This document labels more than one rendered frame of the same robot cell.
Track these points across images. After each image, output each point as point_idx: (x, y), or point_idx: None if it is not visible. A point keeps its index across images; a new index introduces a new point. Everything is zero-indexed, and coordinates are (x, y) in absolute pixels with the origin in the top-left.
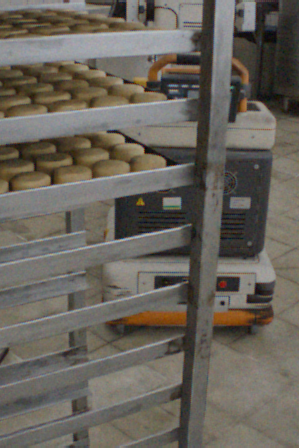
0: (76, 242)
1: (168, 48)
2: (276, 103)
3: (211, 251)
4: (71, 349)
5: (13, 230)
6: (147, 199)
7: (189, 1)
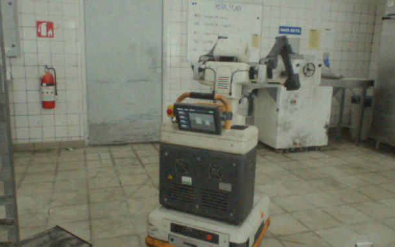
0: (4, 176)
1: None
2: (375, 144)
3: None
4: (5, 242)
5: (158, 188)
6: (173, 176)
7: (222, 64)
